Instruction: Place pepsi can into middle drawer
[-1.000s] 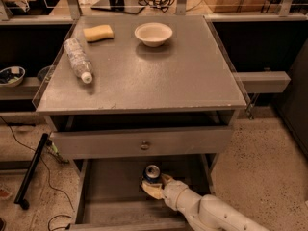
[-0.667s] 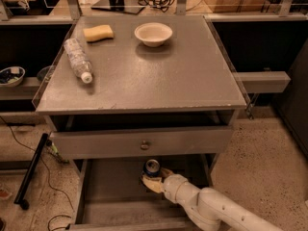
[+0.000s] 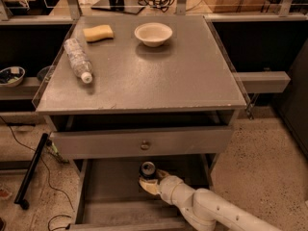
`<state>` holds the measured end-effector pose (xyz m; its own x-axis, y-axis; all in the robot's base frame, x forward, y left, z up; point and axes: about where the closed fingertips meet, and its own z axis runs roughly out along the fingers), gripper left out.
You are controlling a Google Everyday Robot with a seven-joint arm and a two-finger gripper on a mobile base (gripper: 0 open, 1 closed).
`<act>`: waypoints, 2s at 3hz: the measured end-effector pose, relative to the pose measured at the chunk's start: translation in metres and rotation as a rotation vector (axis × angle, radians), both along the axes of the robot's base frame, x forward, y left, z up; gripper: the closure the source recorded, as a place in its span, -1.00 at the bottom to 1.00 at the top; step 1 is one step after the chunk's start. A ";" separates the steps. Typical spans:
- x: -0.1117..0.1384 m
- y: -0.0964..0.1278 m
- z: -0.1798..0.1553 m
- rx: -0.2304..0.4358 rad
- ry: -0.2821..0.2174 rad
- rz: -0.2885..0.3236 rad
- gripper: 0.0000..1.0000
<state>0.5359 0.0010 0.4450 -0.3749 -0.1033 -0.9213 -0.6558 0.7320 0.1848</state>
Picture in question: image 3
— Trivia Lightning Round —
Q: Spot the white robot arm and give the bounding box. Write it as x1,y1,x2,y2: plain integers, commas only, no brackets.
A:
139,168,282,231

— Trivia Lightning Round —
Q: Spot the black floor cable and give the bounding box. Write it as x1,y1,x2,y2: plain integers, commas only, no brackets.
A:
0,115,75,231

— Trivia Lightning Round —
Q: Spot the black monitor stand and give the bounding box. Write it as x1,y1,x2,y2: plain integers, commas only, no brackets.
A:
91,0,144,15

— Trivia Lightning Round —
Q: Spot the blue pepsi can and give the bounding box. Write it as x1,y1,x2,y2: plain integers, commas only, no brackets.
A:
139,162,156,185

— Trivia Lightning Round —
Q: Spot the black bar on floor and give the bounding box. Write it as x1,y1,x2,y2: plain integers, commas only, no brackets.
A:
14,133,48,210

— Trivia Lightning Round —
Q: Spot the grey top drawer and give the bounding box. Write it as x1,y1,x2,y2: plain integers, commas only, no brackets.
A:
51,126,233,159

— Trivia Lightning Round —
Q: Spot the grey drawer cabinet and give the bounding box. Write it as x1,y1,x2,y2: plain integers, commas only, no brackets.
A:
35,14,247,175

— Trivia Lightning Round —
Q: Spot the white bowl with items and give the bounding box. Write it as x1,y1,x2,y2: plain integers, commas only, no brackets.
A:
0,66,25,87

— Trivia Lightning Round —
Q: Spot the white paper bowl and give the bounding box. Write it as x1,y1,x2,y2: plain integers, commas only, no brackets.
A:
135,22,172,47

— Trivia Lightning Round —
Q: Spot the grey open middle drawer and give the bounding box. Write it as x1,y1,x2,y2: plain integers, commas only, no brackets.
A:
69,155,211,231

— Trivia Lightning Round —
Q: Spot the grey side shelf right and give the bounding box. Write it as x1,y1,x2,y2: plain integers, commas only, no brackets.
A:
234,71,291,93

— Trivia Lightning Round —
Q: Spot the round metal drawer knob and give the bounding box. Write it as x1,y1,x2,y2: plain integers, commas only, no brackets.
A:
141,141,151,150

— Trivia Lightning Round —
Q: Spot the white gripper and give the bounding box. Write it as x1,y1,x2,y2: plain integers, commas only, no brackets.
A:
139,169,184,206

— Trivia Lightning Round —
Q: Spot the clear plastic water bottle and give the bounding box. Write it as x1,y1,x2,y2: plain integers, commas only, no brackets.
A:
64,38,93,84

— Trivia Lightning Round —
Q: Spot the yellow sponge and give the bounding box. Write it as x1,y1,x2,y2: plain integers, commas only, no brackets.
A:
83,25,114,42

